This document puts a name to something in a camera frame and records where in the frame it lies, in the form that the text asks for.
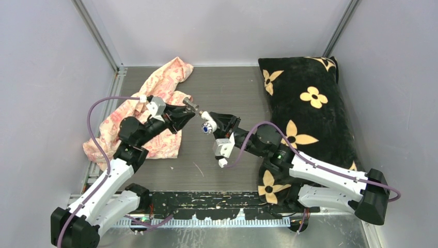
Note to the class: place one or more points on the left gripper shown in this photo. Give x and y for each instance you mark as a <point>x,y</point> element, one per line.
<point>176,117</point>

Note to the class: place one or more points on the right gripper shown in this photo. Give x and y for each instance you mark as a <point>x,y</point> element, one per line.
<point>227,121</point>

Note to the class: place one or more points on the white plastic water faucet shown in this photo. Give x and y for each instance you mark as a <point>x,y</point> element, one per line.
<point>209,126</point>

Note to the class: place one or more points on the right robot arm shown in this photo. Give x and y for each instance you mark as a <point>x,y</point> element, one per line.
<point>365,194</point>

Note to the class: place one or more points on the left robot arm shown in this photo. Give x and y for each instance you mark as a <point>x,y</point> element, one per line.
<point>86,221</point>

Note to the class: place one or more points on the pink printed cloth bag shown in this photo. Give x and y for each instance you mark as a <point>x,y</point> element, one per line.
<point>161,83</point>

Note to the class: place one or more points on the black flower pattern pillow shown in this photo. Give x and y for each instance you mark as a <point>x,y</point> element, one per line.
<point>306,104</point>

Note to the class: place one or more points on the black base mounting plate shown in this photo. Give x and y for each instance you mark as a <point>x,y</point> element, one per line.
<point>216,206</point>

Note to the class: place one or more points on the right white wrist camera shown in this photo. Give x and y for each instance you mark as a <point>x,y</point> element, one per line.
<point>222,149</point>

